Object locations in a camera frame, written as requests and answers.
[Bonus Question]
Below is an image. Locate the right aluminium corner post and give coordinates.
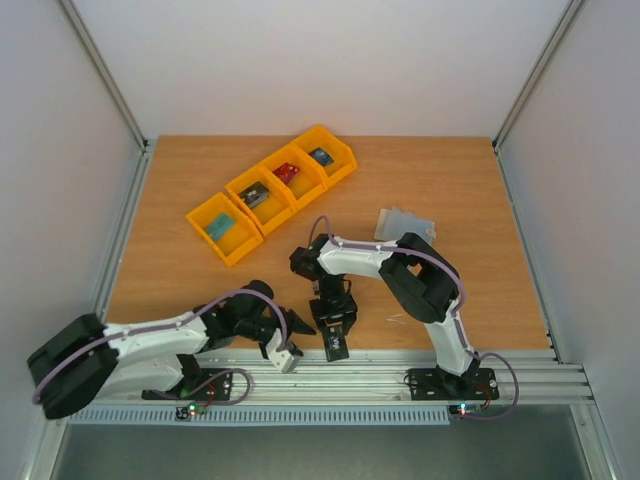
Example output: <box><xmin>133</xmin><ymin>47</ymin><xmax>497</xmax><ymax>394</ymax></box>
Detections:
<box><xmin>491</xmin><ymin>0</ymin><xmax>587</xmax><ymax>154</ymax></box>

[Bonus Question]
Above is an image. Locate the black card in bin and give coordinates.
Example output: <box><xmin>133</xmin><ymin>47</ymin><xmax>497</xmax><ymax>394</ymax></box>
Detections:
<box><xmin>238</xmin><ymin>181</ymin><xmax>269</xmax><ymax>209</ymax></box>

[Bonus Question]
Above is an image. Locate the left aluminium corner post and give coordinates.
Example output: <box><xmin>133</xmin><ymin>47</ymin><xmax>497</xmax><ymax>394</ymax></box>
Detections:
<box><xmin>55</xmin><ymin>0</ymin><xmax>151</xmax><ymax>154</ymax></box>

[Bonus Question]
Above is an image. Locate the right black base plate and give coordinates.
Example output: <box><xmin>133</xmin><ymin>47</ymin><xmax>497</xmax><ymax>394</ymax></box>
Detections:
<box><xmin>403</xmin><ymin>368</ymin><xmax>500</xmax><ymax>401</ymax></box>

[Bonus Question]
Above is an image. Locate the grey slotted cable duct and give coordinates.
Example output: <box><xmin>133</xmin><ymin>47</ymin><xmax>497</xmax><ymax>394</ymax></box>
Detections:
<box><xmin>69</xmin><ymin>405</ymin><xmax>450</xmax><ymax>427</ymax></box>

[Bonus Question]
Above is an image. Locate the aluminium front rail frame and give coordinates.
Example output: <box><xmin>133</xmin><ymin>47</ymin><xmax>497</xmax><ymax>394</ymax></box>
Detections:
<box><xmin>44</xmin><ymin>347</ymin><xmax>596</xmax><ymax>406</ymax></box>

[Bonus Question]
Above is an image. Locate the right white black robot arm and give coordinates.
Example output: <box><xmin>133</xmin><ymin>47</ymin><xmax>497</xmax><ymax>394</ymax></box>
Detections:
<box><xmin>289</xmin><ymin>233</ymin><xmax>480</xmax><ymax>399</ymax></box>

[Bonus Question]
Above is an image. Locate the aluminium corner post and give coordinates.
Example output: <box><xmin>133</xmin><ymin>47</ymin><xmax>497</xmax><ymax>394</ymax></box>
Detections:
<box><xmin>491</xmin><ymin>0</ymin><xmax>587</xmax><ymax>154</ymax></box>
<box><xmin>55</xmin><ymin>0</ymin><xmax>151</xmax><ymax>154</ymax></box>

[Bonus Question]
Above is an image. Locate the blue card in bin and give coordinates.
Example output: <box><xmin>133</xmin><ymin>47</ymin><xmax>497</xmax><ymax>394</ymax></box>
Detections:
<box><xmin>308</xmin><ymin>147</ymin><xmax>334</xmax><ymax>167</ymax></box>

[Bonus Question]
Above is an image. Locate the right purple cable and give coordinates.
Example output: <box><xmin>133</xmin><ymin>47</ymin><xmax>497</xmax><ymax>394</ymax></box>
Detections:
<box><xmin>307</xmin><ymin>215</ymin><xmax>521</xmax><ymax>424</ymax></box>

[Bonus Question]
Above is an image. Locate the red card in bin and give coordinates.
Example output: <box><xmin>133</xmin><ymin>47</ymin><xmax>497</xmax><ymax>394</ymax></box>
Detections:
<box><xmin>272</xmin><ymin>162</ymin><xmax>300</xmax><ymax>185</ymax></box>

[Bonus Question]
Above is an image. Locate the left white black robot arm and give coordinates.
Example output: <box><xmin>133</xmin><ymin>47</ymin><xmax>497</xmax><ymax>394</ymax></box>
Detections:
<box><xmin>27</xmin><ymin>280</ymin><xmax>315</xmax><ymax>420</ymax></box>

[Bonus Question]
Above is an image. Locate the green card in bin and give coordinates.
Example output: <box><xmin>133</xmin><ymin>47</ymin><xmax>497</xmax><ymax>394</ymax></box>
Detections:
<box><xmin>204</xmin><ymin>213</ymin><xmax>235</xmax><ymax>242</ymax></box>

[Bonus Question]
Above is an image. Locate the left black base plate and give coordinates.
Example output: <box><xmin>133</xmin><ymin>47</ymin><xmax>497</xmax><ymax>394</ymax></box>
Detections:
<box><xmin>141</xmin><ymin>369</ymin><xmax>233</xmax><ymax>402</ymax></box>

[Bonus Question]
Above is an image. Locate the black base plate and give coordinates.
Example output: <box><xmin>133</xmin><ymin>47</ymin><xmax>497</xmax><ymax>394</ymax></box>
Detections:
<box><xmin>141</xmin><ymin>369</ymin><xmax>233</xmax><ymax>402</ymax></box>
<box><xmin>403</xmin><ymin>368</ymin><xmax>500</xmax><ymax>401</ymax></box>

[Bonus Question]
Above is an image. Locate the right small circuit board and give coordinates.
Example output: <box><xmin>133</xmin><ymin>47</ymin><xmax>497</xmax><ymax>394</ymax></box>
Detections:
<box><xmin>449</xmin><ymin>403</ymin><xmax>485</xmax><ymax>418</ymax></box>

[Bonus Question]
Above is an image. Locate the left small circuit board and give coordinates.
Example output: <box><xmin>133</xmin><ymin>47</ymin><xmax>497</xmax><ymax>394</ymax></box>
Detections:
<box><xmin>175</xmin><ymin>404</ymin><xmax>206</xmax><ymax>421</ymax></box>

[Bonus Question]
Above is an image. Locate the small circuit board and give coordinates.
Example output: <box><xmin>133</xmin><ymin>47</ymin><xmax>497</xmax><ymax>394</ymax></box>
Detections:
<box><xmin>175</xmin><ymin>404</ymin><xmax>206</xmax><ymax>421</ymax></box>
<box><xmin>449</xmin><ymin>403</ymin><xmax>485</xmax><ymax>418</ymax></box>

